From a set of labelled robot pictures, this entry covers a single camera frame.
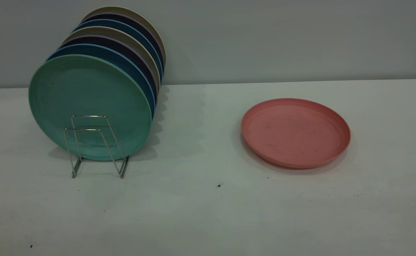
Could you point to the beige plate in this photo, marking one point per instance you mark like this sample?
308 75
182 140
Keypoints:
122 10
112 32

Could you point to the purple plate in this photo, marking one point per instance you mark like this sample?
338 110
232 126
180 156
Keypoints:
122 17
112 42

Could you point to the green plate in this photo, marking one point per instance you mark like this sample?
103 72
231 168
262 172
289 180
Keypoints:
87 99

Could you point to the pink plate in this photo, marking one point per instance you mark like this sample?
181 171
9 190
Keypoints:
293 135

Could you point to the blue plate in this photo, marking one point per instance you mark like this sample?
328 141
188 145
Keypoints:
112 53
119 24

